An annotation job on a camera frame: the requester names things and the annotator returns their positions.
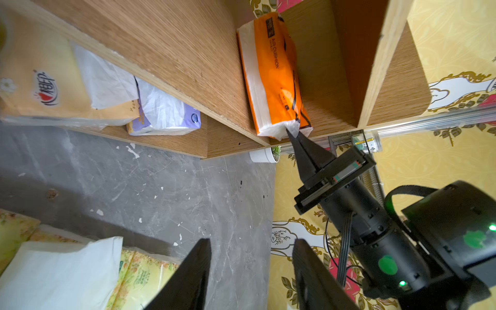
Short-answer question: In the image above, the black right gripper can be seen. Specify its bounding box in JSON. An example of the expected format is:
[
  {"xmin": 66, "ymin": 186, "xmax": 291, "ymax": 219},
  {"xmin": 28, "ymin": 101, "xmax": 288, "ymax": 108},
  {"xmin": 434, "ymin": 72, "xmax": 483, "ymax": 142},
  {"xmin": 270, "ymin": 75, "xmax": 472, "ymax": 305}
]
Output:
[{"xmin": 286, "ymin": 130, "xmax": 391, "ymax": 247}]

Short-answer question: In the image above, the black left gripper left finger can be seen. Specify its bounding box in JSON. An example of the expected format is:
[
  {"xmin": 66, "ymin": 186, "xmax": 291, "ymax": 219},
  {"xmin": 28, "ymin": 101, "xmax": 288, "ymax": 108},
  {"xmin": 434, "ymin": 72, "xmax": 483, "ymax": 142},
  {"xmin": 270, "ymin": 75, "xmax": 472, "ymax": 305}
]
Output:
[{"xmin": 145, "ymin": 238, "xmax": 212, "ymax": 310}]

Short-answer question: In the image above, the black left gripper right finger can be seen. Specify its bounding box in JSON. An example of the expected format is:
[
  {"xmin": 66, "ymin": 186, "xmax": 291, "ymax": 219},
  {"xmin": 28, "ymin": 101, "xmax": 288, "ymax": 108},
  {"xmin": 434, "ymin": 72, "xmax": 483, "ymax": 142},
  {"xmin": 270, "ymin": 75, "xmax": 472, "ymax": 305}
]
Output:
[{"xmin": 293, "ymin": 239, "xmax": 358, "ymax": 310}]

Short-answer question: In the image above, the orange white tissue box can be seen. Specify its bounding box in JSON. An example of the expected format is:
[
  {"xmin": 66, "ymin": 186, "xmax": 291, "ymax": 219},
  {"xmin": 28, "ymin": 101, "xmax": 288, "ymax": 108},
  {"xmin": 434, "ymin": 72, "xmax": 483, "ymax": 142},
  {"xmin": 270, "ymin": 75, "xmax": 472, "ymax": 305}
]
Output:
[{"xmin": 236, "ymin": 12, "xmax": 313, "ymax": 141}]

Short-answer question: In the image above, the white floral tissue pack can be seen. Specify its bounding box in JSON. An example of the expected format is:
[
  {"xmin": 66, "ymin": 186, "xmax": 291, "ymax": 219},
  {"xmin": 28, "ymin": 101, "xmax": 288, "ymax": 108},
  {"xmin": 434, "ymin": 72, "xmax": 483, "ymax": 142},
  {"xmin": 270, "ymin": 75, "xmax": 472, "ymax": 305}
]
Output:
[{"xmin": 1, "ymin": 236, "xmax": 123, "ymax": 309}]

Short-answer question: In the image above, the purple tissue pack bottom shelf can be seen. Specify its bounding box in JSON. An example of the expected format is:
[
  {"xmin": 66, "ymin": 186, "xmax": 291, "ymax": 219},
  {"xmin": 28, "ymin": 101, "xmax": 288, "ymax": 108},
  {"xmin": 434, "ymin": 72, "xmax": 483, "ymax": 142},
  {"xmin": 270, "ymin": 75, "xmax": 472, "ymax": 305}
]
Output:
[{"xmin": 127, "ymin": 78, "xmax": 202, "ymax": 136}]

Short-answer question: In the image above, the yellow green floral tissue pack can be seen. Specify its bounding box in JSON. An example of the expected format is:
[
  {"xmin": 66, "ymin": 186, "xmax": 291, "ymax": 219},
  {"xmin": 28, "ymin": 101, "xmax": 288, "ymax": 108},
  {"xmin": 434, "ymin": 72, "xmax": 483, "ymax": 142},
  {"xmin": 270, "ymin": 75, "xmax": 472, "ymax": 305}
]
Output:
[{"xmin": 0, "ymin": 209, "xmax": 41, "ymax": 274}]

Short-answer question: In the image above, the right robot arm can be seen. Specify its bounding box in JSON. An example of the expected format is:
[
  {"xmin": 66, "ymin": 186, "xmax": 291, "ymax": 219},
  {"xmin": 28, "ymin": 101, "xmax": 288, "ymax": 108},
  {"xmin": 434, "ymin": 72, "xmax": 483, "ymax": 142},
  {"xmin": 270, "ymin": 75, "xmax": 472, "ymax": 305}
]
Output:
[{"xmin": 289, "ymin": 133, "xmax": 495, "ymax": 309}]

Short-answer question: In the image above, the wooden shelf unit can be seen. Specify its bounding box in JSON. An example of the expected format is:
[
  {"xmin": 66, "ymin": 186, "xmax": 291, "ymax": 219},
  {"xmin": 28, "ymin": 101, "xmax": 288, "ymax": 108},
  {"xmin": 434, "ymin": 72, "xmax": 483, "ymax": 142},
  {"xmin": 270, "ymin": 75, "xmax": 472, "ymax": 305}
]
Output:
[{"xmin": 1, "ymin": 1, "xmax": 431, "ymax": 159}]

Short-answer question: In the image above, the orange tissue pack bottom shelf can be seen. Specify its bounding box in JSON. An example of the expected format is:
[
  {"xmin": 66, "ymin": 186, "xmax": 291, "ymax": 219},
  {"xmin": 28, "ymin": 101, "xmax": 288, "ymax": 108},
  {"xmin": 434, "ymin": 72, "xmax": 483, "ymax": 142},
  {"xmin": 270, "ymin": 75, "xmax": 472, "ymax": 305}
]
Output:
[{"xmin": 1, "ymin": 7, "xmax": 139, "ymax": 129}]

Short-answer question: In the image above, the small potted cactus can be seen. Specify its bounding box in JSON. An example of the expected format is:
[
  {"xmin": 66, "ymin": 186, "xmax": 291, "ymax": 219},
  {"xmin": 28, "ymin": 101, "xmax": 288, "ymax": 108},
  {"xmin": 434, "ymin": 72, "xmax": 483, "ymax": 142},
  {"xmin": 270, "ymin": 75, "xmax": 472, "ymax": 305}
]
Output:
[{"xmin": 249, "ymin": 146, "xmax": 281, "ymax": 164}]

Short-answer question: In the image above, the printed jar on basket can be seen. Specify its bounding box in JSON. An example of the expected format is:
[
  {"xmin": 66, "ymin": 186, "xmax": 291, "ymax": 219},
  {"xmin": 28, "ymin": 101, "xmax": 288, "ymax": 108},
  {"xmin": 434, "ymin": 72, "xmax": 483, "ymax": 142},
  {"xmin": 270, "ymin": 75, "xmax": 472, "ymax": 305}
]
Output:
[{"xmin": 352, "ymin": 131, "xmax": 382, "ymax": 153}]

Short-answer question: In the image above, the black wire wall basket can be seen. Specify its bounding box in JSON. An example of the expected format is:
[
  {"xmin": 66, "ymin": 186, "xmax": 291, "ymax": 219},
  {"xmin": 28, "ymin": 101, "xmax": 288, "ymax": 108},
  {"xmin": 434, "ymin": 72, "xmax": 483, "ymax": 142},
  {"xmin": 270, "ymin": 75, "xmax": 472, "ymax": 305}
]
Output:
[{"xmin": 328, "ymin": 130, "xmax": 385, "ymax": 207}]

